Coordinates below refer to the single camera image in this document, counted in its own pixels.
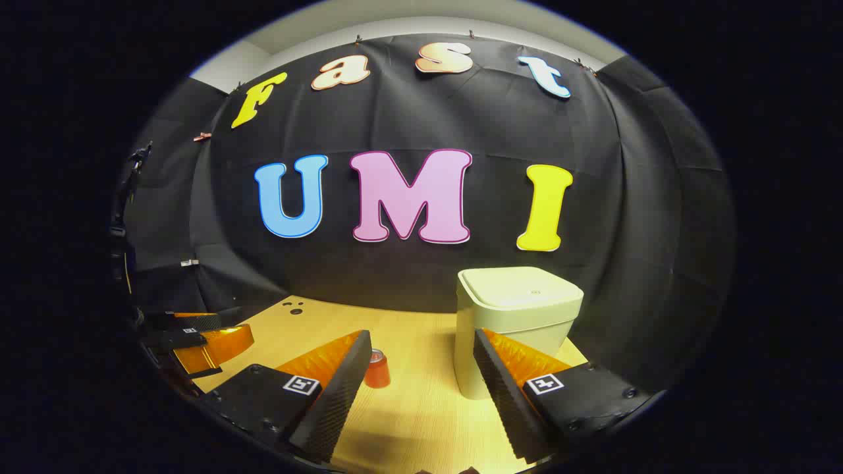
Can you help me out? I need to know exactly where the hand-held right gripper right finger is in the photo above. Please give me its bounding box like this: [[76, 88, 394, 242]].
[[473, 328, 653, 464]]

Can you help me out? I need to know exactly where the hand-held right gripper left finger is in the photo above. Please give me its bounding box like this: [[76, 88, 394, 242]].
[[201, 329, 373, 464]]

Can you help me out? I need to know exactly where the orange pop can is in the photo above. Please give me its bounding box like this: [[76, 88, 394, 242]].
[[364, 348, 392, 390]]

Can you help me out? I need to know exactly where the white desktop garbage bin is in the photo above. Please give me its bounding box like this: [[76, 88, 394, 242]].
[[453, 266, 585, 401]]

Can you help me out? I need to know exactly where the wooden desktop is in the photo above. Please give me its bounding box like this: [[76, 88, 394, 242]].
[[190, 296, 591, 474]]

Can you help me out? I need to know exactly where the black backdrop cloth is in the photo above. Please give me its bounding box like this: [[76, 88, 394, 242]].
[[111, 33, 736, 397]]

